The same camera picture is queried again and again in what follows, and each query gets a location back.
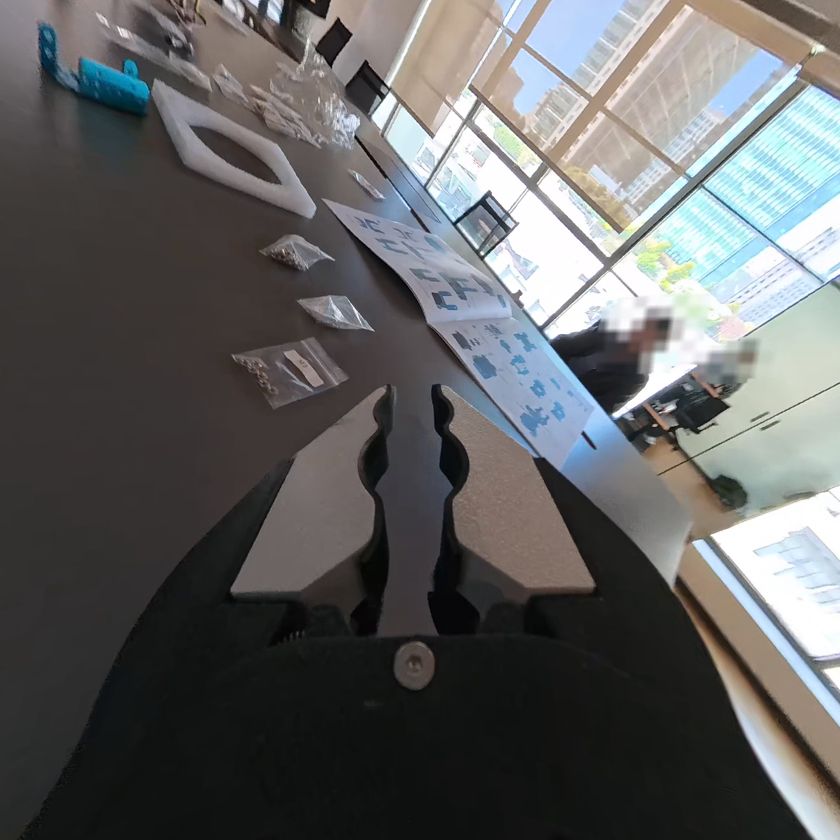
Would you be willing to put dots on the large office window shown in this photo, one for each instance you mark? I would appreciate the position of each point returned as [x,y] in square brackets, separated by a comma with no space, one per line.
[754,197]

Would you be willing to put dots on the blue L-shaped metal bracket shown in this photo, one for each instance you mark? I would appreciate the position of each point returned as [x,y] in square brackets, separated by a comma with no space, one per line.
[49,49]

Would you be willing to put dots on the pale green cabinet wall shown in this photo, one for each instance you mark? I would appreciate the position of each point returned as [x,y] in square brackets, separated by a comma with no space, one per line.
[787,394]

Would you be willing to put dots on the black mesh office chair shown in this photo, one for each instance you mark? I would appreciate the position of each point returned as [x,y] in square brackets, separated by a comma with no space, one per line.
[334,40]
[485,223]
[367,88]

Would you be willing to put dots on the clear screw bag white label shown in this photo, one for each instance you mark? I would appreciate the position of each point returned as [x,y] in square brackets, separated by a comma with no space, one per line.
[295,374]

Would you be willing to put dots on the blue wide metal bracket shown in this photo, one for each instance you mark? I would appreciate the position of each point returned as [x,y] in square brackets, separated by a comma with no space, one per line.
[111,88]

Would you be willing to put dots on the printed instruction booklet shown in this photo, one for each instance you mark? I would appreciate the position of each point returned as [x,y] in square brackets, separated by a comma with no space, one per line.
[472,341]

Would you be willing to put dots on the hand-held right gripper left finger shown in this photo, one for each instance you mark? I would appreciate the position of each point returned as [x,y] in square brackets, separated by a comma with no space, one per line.
[308,525]

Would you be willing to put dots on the wide beige roller blind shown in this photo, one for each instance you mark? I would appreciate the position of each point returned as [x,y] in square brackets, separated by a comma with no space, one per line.
[656,98]

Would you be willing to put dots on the narrow beige roller blind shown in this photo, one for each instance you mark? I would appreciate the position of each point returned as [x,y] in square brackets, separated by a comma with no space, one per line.
[439,59]

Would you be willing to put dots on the white foam frame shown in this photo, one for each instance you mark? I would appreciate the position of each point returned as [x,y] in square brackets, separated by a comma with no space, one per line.
[177,124]

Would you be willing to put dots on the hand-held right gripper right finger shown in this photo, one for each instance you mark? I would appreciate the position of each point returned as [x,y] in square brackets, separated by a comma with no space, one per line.
[518,525]

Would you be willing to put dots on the dark grey desk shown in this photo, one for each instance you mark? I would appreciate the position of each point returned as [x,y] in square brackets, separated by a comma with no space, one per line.
[131,394]

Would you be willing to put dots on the pile of small parts bags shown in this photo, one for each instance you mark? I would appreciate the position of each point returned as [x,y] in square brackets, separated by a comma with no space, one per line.
[275,105]

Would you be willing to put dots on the dark green backpack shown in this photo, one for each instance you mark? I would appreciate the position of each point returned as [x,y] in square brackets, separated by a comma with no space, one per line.
[730,492]

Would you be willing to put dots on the side office window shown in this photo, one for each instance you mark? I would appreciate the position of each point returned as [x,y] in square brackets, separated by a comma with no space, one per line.
[787,577]

